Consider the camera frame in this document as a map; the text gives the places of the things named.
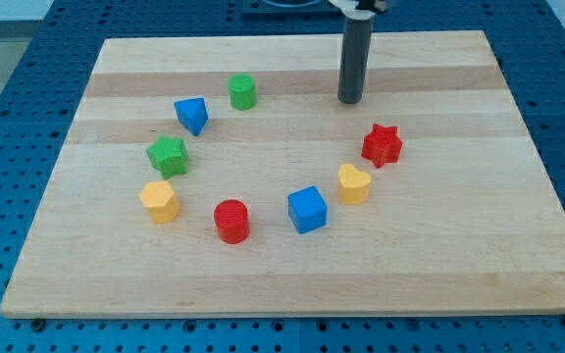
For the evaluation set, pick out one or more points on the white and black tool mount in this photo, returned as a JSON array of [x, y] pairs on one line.
[[361, 9]]

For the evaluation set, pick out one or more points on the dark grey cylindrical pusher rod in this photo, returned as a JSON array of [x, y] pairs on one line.
[[355, 47]]

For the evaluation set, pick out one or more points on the blue cube block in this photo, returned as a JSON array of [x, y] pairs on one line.
[[307, 209]]

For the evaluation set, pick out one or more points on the red star block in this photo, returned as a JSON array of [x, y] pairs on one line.
[[382, 145]]

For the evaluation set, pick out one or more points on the green cylinder block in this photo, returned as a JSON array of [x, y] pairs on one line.
[[242, 92]]

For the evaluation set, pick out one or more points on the yellow heart block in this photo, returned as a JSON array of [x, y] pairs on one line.
[[353, 186]]

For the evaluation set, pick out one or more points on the blue triangle block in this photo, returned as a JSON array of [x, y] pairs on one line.
[[192, 114]]

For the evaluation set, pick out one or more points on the wooden board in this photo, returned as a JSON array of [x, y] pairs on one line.
[[466, 222]]

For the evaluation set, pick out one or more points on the red cylinder block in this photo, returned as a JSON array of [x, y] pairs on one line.
[[231, 218]]

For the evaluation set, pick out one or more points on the green star block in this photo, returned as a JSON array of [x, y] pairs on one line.
[[168, 155]]

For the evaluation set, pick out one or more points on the yellow hexagon block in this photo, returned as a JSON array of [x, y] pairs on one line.
[[160, 201]]

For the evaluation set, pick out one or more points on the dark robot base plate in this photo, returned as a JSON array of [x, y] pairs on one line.
[[279, 9]]

